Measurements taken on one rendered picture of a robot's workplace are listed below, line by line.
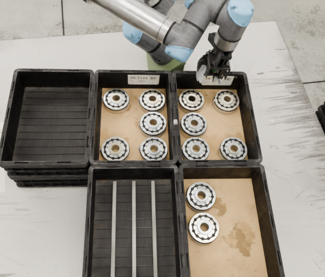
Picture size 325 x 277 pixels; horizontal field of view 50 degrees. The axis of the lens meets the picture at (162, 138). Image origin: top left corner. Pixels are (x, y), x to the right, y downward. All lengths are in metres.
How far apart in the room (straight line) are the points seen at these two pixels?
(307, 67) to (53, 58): 1.91
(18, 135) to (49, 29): 1.60
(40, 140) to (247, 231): 0.82
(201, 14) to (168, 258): 0.76
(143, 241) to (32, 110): 0.66
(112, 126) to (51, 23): 1.69
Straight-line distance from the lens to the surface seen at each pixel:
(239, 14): 1.04
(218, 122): 1.42
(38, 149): 1.37
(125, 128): 1.37
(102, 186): 1.28
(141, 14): 1.08
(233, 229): 1.27
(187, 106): 1.40
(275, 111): 1.69
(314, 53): 3.06
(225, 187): 1.31
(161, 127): 1.34
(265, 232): 1.25
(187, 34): 1.06
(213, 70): 1.19
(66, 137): 1.37
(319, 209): 1.56
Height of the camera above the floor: 2.02
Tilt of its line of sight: 62 degrees down
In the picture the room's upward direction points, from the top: 9 degrees clockwise
